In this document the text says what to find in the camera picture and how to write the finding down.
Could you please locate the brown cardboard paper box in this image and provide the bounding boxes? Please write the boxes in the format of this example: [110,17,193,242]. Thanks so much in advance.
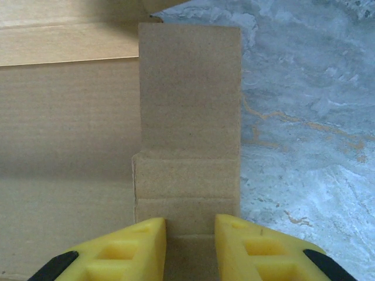
[0,0,243,281]

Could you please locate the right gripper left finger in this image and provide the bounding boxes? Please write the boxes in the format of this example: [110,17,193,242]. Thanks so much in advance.
[28,217,167,281]

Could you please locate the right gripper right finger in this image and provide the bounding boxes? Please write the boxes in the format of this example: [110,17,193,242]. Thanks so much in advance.
[215,214,360,281]

